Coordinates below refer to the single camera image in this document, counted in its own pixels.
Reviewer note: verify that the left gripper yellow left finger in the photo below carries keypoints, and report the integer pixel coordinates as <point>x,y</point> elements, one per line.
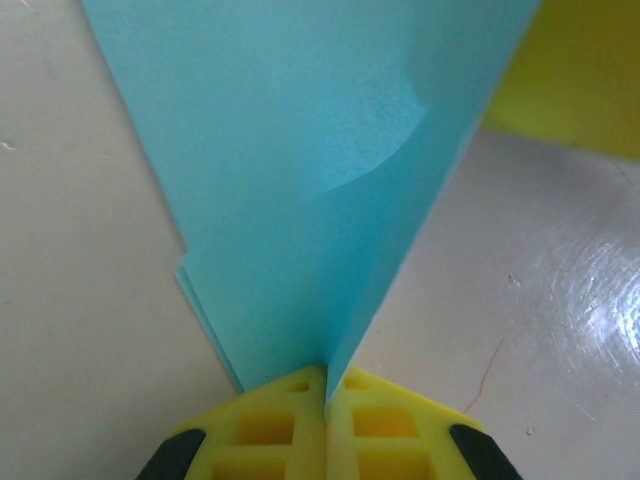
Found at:
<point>260,435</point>

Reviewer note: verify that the light blue cloth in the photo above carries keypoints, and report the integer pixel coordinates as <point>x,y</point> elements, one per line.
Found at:
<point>300,150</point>

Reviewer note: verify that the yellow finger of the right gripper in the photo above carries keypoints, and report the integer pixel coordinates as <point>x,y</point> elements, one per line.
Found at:
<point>585,70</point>

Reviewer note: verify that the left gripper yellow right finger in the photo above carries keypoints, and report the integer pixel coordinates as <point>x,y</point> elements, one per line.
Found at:
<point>390,435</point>

